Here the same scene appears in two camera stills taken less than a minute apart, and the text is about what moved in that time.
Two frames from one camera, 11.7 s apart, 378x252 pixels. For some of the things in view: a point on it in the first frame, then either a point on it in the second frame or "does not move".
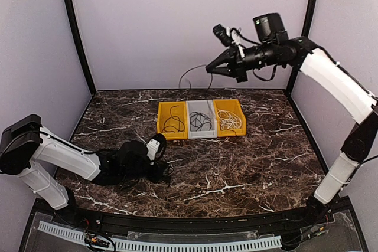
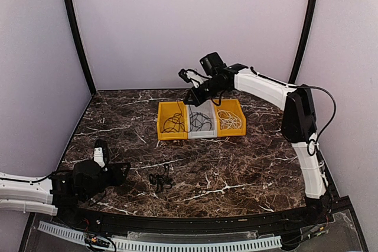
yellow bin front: [231, 119] does not move
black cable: [197, 120] does not move
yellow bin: [172, 120] does not move
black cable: [193, 66] to [176, 120]
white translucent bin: [201, 120] does not move
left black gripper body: [153, 176] to [116, 179]
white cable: [228, 120] does not move
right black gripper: [235, 67] to [199, 98]
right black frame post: [308, 22] does not move
